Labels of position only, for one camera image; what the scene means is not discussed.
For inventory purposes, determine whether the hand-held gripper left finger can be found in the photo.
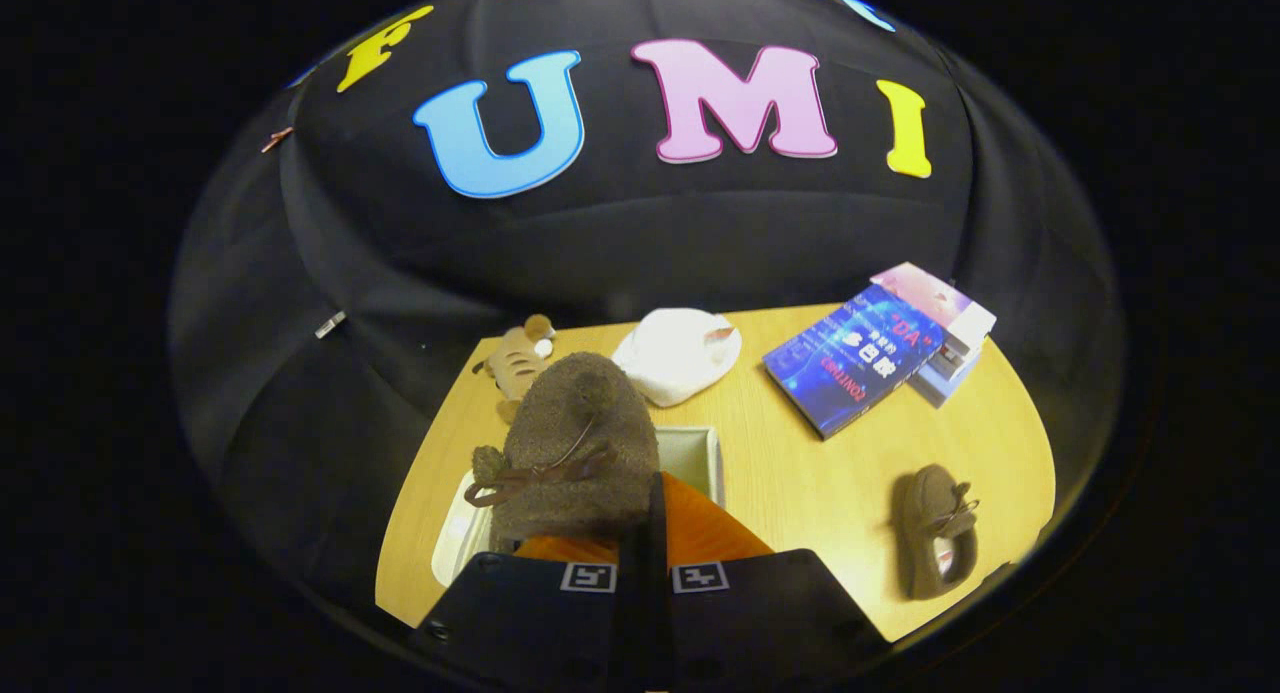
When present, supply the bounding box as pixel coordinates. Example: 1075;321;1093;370
410;473;649;689

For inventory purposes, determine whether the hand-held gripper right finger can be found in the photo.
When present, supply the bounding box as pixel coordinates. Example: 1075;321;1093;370
648;471;893;686

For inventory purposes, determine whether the grey fabric storage box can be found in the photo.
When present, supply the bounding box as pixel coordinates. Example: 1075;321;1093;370
430;425;727;587

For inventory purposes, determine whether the brown fluffy shoe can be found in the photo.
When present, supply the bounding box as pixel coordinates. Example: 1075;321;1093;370
893;462;982;603
463;351;663;550

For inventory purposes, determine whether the brown striped plush toy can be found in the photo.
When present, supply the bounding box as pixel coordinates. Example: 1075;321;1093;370
472;314;558;406

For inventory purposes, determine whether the dark blue book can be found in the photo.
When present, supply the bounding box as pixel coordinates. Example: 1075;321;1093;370
762;283;947;442

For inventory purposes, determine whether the white plush toy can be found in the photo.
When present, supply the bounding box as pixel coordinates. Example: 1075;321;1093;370
611;308;744;409

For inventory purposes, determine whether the light blue book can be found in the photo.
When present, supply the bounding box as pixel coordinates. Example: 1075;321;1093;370
905;338;987;410

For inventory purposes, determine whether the pink cover book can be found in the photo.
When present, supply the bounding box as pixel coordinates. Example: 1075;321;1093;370
869;262;999;359

